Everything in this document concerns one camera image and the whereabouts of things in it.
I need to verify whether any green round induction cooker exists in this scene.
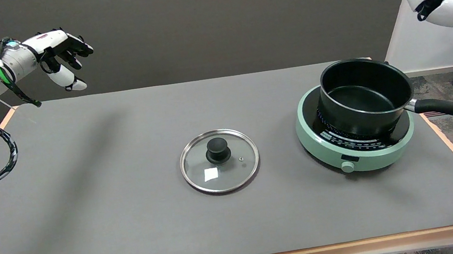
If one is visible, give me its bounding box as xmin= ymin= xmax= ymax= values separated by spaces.
xmin=291 ymin=73 xmax=421 ymax=180

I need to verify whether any grey table mat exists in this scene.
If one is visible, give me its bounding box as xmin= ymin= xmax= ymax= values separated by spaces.
xmin=0 ymin=44 xmax=453 ymax=254

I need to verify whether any black pot with long handle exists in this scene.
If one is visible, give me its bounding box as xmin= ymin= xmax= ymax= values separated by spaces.
xmin=311 ymin=45 xmax=453 ymax=152

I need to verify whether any glass lid with black knob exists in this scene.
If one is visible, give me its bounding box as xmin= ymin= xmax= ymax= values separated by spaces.
xmin=175 ymin=124 xmax=264 ymax=199

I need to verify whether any black green left wrist cable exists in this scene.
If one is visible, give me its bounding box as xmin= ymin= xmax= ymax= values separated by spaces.
xmin=0 ymin=34 xmax=42 ymax=113

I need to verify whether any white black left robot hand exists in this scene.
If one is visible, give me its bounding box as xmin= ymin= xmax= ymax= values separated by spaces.
xmin=21 ymin=24 xmax=100 ymax=98

